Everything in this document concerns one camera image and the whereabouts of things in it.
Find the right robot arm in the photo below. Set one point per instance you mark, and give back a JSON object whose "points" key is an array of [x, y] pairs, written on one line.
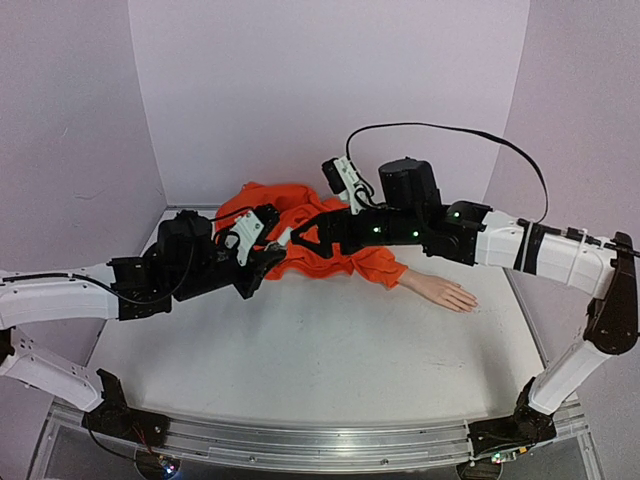
{"points": [[475, 234]]}

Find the aluminium front rail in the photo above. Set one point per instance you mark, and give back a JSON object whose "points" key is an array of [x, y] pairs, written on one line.
{"points": [[330, 449]]}

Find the clear nail polish bottle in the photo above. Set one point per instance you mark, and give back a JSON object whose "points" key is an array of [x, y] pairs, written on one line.
{"points": [[276, 247]]}

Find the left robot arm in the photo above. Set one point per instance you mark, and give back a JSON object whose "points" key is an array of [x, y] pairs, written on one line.
{"points": [[82, 293]]}

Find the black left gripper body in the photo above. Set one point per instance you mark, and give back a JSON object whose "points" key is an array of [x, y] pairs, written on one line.
{"points": [[196, 281]]}

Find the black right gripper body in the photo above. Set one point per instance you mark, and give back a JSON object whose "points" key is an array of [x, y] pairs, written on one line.
{"points": [[326, 232]]}

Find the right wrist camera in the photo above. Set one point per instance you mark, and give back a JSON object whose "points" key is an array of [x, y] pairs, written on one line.
{"points": [[345, 182]]}

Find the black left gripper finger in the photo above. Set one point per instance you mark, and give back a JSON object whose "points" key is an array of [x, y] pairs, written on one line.
{"points": [[269, 218], [266, 261]]}

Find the mannequin hand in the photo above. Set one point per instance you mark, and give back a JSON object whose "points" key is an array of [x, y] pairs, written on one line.
{"points": [[439, 291]]}

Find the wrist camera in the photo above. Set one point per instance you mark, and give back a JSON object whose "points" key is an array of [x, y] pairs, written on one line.
{"points": [[243, 235], [345, 182]]}

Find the white nail polish cap brush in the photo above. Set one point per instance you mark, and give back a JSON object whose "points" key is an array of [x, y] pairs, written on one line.
{"points": [[284, 239]]}

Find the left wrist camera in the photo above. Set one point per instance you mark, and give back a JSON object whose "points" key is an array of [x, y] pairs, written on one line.
{"points": [[243, 235]]}

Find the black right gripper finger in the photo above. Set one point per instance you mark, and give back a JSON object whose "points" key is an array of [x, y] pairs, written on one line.
{"points": [[321, 248], [316, 228]]}

